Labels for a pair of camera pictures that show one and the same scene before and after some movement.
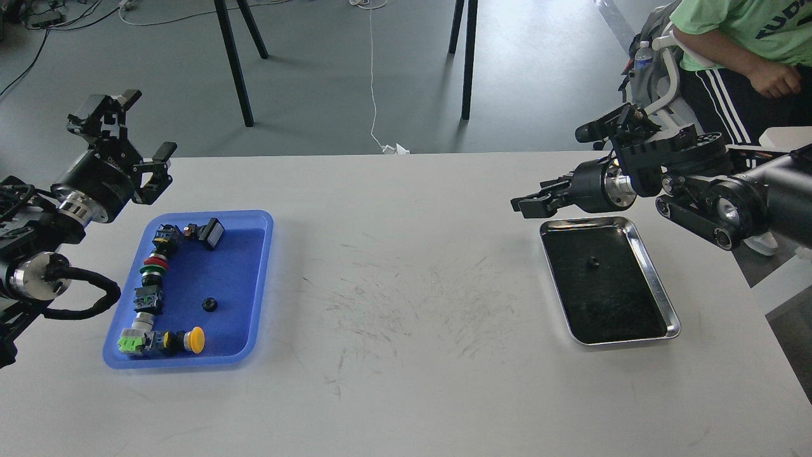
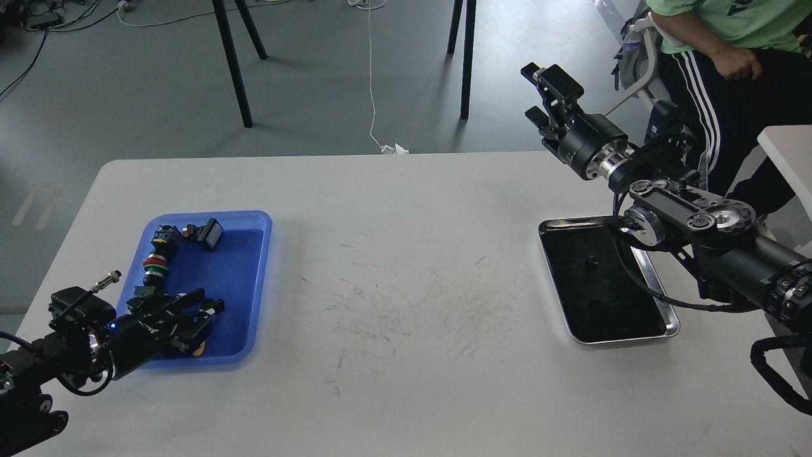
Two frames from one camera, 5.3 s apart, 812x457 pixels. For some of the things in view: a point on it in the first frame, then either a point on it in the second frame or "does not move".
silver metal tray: x=607 y=283 does not move
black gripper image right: x=595 y=186 to x=591 y=136
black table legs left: x=222 y=13 does not move
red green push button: x=152 y=269 does not move
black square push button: x=212 y=233 does not move
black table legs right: x=470 y=47 does not move
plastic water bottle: x=644 y=59 to x=632 y=41
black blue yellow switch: x=167 y=239 does not move
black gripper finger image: x=160 y=178 to x=192 y=328
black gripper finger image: x=107 y=113 to x=152 y=306
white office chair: x=665 y=110 to x=640 y=25
